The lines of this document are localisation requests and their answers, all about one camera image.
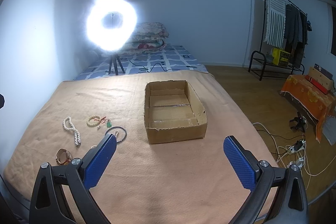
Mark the grey floor mat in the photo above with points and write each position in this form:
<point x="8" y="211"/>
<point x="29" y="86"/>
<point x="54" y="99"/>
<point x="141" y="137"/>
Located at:
<point x="329" y="130"/>

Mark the dark hanging clothes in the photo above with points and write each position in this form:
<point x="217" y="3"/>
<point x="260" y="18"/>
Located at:
<point x="296" y="33"/>

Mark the open cardboard box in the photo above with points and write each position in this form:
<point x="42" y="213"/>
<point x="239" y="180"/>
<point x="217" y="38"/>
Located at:
<point x="173" y="112"/>

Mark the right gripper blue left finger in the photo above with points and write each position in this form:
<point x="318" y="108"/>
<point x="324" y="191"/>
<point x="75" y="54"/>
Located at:
<point x="49" y="204"/>

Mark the white power strip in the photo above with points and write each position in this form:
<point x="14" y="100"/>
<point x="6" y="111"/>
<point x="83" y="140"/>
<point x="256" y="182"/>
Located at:
<point x="298" y="146"/>

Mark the yellow crate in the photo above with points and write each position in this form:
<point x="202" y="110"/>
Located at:
<point x="280" y="57"/>

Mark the bright ring light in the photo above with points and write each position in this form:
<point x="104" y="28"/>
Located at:
<point x="110" y="23"/>

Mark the dark blue bangle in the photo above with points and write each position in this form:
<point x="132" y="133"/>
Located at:
<point x="119" y="132"/>

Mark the stack of floral quilts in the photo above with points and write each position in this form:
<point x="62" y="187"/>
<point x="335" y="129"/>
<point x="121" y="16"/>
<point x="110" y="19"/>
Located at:
<point x="148" y="36"/>

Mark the boxes on orange table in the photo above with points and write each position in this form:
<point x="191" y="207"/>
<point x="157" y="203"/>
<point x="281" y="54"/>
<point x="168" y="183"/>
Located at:
<point x="320" y="78"/>

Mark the black clothes rack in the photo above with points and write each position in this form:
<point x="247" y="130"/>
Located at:
<point x="260" y="62"/>

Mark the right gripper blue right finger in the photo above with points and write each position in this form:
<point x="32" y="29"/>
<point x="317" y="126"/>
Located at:
<point x="290" y="203"/>

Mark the brown leather strap watch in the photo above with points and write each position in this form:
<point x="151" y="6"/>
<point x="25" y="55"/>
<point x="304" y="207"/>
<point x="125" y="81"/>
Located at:
<point x="63" y="157"/>

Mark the tan blanket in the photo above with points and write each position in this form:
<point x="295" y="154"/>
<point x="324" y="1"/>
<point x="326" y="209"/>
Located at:
<point x="182" y="182"/>

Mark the orange floral covered table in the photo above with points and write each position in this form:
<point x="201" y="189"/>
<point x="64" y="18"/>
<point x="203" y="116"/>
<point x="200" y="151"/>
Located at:
<point x="318" y="105"/>

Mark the striped white towel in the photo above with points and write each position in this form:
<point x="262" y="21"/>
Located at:
<point x="275" y="22"/>

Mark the blue white checkered bedsheet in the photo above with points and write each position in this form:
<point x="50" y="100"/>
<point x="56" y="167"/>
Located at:
<point x="169" y="59"/>

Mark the black tripod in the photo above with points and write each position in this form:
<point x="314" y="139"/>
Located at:
<point x="115" y="65"/>

